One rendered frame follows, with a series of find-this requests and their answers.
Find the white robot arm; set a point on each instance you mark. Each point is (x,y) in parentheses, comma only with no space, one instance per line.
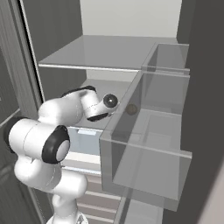
(49,137)

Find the brown mushroom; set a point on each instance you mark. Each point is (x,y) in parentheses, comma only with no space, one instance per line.
(131,109)

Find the pale blue fridge drawer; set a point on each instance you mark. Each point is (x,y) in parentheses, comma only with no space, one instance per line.
(86,143)

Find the wide glass fridge shelf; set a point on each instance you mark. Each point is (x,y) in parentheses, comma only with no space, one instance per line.
(102,52)

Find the white fridge drawer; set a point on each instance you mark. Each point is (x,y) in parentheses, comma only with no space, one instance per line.
(96,204)

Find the dark grey fridge door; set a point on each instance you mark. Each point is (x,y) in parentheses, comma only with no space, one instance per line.
(204,87)

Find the grey fridge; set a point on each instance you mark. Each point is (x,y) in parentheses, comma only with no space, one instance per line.
(58,32)

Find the large clear door bin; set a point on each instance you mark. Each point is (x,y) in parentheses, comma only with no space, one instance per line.
(145,163)

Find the small clear door bin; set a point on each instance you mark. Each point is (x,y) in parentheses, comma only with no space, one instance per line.
(166,57)

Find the grey tall cabinet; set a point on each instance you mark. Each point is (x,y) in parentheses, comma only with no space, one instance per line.
(11,73)

